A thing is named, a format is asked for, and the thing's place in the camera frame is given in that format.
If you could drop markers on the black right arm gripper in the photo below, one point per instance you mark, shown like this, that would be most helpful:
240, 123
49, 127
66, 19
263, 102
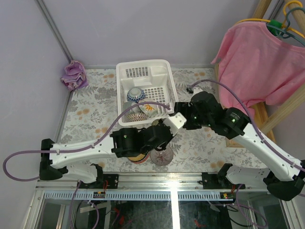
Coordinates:
183, 108

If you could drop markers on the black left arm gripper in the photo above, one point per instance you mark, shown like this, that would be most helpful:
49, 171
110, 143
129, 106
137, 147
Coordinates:
162, 134

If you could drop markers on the scalloped green orange bowl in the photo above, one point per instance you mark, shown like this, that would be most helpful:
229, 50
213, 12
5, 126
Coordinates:
158, 122

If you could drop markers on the purple glass bowl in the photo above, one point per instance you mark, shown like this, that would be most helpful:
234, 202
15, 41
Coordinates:
162, 158

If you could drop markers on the yellow flower ceramic bowl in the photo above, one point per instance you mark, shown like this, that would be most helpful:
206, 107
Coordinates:
150, 110

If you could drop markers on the tan patterned ceramic bowl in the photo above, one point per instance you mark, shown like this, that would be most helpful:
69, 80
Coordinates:
137, 117

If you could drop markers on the dark blue rimmed bowl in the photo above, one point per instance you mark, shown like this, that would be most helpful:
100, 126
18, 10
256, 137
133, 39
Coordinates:
135, 95

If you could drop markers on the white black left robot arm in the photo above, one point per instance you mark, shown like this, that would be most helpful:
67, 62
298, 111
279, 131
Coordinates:
61, 160

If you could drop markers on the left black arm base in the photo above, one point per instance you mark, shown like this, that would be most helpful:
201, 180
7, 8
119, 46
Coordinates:
102, 181

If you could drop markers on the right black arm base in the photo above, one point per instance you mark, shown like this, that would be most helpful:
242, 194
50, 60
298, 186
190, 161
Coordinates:
217, 180

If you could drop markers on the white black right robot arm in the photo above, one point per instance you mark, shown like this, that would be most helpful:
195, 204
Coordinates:
283, 176

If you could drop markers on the white plastic dish rack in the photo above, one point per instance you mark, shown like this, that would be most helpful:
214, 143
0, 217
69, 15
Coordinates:
154, 78

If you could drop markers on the floral table mat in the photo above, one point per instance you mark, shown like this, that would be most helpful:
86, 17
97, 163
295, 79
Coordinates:
93, 109

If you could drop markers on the pink t-shirt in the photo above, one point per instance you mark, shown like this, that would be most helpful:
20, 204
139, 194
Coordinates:
257, 67

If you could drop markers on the crumpled purple cloth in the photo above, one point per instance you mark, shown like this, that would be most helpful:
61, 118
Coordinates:
75, 76

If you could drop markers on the green clothes hanger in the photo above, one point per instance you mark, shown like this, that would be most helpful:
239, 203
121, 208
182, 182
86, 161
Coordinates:
282, 30

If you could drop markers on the yellow clothes hanger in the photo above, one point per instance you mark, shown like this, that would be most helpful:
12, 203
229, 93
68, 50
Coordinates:
293, 7

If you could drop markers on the wooden clothes rack frame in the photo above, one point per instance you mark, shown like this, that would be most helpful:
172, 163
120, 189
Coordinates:
266, 126

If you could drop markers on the aluminium rail frame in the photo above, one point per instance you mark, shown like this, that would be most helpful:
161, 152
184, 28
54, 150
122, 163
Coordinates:
134, 186

